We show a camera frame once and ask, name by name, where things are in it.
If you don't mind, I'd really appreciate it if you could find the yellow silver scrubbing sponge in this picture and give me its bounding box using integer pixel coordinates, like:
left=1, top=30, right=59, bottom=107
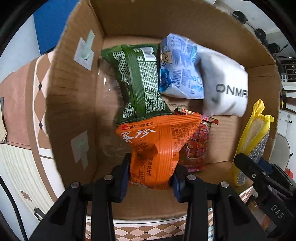
left=229, top=99, right=275, bottom=187

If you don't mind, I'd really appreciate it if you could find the orange snack bag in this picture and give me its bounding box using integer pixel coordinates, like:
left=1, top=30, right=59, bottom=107
left=116, top=113, right=202, bottom=190

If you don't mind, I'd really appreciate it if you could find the grey round chair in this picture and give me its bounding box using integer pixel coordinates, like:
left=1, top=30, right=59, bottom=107
left=269, top=133, right=291, bottom=171

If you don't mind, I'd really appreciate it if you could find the red snack bag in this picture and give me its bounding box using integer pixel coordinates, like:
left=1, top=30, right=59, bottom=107
left=179, top=115, right=219, bottom=173

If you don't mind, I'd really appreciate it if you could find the white ONMAX pouch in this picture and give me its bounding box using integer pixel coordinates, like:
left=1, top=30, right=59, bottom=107
left=198, top=45, right=248, bottom=117

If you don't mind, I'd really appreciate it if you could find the barbell on rack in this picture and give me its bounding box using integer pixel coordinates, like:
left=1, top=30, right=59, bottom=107
left=231, top=11, right=281, bottom=55

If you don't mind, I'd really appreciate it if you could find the blue white snack bag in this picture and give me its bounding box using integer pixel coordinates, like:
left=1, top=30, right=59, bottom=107
left=159, top=33, right=204, bottom=100

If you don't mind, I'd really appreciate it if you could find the checkered printed tablecloth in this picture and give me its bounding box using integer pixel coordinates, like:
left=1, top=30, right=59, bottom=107
left=1, top=51, right=250, bottom=223

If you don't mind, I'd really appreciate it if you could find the green snack bag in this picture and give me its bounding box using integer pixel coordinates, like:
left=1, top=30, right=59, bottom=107
left=101, top=44, right=171, bottom=125

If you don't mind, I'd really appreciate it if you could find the blue folded mat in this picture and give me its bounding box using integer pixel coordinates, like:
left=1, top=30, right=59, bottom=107
left=33, top=0, right=78, bottom=55

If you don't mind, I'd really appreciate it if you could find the black cable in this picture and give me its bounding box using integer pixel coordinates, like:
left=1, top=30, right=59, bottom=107
left=0, top=176, right=29, bottom=241

